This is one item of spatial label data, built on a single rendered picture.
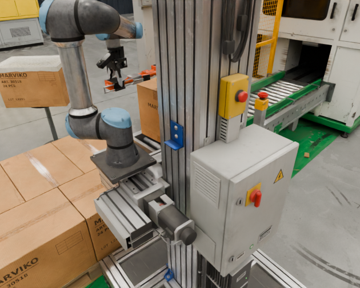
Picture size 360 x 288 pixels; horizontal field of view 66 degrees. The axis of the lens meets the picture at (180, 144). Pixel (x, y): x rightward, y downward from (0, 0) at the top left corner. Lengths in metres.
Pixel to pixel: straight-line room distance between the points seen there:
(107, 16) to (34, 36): 8.07
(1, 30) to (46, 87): 6.03
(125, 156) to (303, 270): 1.53
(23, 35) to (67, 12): 7.99
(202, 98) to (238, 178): 0.27
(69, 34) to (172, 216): 0.73
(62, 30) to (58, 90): 1.91
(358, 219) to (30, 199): 2.48
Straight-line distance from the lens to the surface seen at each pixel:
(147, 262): 1.91
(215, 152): 0.96
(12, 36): 9.00
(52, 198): 1.97
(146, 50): 3.01
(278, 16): 3.82
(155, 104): 1.93
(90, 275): 2.09
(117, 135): 1.16
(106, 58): 1.58
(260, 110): 2.01
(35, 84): 3.03
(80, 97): 1.17
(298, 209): 2.66
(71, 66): 1.13
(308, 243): 2.43
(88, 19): 1.05
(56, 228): 1.77
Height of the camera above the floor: 1.76
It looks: 32 degrees down
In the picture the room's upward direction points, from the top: 1 degrees counter-clockwise
